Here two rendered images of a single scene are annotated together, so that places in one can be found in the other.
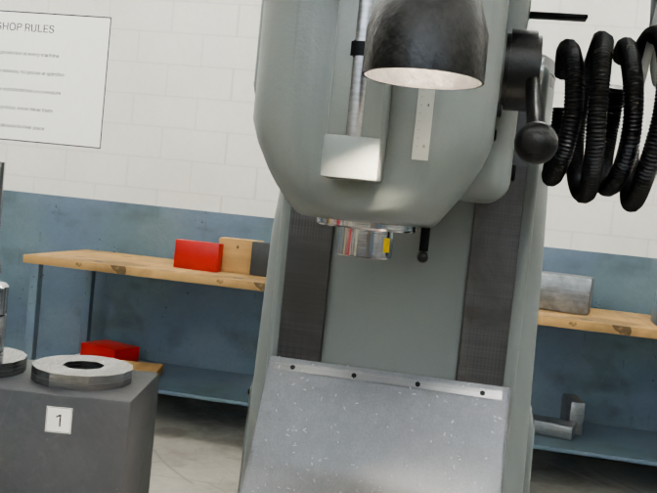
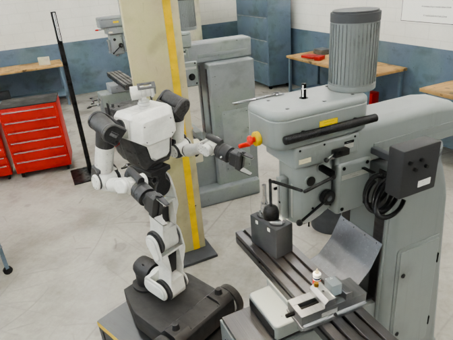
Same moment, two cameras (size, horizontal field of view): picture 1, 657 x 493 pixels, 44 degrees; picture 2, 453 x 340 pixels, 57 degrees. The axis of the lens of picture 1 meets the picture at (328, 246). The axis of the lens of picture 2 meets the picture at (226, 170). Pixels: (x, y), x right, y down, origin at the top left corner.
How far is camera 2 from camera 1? 1.72 m
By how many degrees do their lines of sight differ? 59
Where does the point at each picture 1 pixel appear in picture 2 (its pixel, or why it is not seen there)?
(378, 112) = (281, 211)
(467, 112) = (298, 212)
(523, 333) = (389, 232)
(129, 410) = (276, 232)
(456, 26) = (266, 216)
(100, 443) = (273, 235)
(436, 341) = (369, 227)
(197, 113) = not seen: outside the picture
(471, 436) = (370, 251)
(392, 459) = (354, 249)
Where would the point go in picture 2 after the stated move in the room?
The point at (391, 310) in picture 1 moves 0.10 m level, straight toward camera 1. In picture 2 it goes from (361, 215) to (347, 221)
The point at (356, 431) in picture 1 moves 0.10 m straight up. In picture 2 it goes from (350, 240) to (351, 224)
